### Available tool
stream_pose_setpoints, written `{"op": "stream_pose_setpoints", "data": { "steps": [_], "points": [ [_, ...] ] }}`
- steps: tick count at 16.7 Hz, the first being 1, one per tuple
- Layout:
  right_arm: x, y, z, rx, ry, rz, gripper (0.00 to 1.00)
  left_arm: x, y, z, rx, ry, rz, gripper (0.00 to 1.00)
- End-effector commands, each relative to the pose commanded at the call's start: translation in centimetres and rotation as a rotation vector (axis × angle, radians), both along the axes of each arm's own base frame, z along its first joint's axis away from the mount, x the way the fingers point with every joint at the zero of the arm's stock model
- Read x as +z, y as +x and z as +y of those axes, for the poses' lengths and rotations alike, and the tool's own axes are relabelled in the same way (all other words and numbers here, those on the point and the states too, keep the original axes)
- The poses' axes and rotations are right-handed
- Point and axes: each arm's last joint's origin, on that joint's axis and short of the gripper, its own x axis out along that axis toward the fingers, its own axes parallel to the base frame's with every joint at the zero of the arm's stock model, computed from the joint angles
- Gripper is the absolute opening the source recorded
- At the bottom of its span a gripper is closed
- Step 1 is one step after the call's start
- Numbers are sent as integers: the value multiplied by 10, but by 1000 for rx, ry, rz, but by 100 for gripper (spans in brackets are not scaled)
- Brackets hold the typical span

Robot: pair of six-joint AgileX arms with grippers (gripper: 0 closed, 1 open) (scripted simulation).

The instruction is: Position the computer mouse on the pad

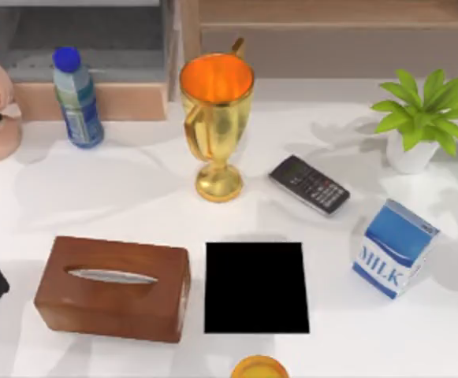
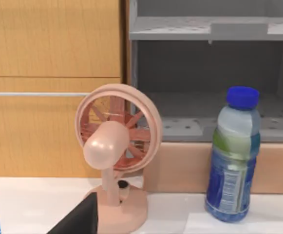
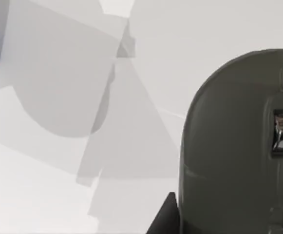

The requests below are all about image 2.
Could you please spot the blue capped drink bottle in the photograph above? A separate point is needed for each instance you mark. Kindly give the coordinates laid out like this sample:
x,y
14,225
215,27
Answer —
x,y
233,165

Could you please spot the pink desk fan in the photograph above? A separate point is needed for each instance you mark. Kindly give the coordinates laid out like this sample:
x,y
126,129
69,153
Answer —
x,y
117,151

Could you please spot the grey pierced open drawer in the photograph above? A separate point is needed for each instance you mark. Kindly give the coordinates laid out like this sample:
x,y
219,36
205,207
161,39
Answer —
x,y
204,73

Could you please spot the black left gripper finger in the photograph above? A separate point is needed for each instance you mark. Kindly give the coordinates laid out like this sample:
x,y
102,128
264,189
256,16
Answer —
x,y
82,218

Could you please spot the pale wooden drawer front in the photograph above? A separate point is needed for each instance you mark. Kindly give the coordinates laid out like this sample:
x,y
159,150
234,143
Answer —
x,y
180,168

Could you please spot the wooden cupboard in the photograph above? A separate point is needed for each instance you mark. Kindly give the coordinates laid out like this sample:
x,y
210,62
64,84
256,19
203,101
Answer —
x,y
51,36

